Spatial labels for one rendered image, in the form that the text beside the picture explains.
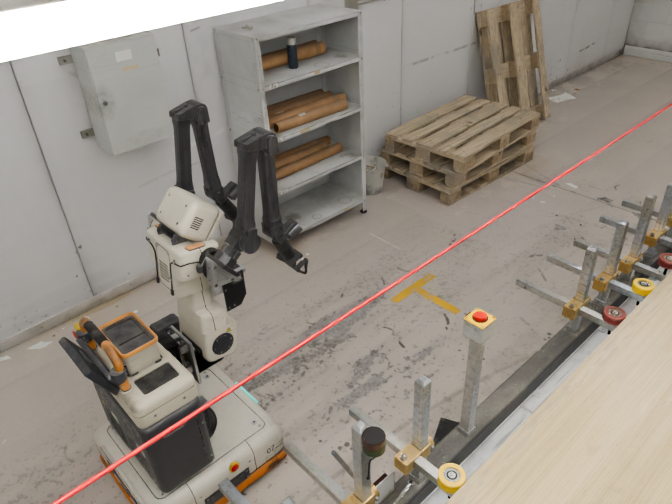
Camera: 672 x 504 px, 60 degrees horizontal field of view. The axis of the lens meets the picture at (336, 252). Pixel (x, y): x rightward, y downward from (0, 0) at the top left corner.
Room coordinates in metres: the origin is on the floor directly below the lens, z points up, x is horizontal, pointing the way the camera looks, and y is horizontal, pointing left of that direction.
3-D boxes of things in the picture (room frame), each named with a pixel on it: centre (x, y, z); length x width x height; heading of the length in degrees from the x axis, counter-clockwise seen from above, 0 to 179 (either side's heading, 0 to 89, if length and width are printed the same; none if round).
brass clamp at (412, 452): (1.14, -0.21, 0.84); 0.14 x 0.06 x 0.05; 131
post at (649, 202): (2.14, -1.36, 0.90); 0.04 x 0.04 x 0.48; 41
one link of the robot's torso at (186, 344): (1.91, 0.64, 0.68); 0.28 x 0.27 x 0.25; 41
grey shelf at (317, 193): (3.95, 0.21, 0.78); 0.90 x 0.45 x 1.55; 131
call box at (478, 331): (1.32, -0.42, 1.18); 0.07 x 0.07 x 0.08; 41
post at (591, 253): (1.81, -0.98, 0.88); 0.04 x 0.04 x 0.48; 41
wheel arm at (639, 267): (2.14, -1.30, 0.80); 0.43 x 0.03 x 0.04; 41
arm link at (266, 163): (1.90, 0.23, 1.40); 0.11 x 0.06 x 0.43; 41
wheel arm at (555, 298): (1.82, -0.92, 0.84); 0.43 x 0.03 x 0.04; 41
